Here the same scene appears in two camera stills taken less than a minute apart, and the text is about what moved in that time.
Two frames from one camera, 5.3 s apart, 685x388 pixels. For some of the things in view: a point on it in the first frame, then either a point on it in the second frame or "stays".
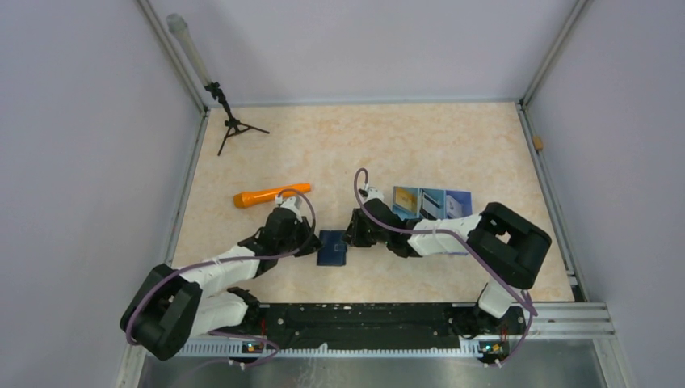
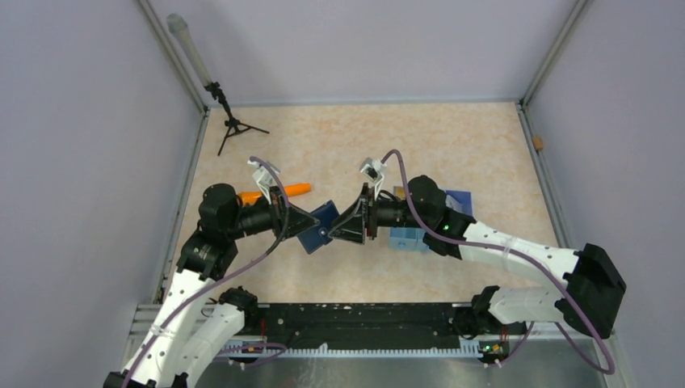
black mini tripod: (234, 124) stays
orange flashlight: (246, 198) stays
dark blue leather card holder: (334, 250) to (317, 236)
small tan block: (538, 142) stays
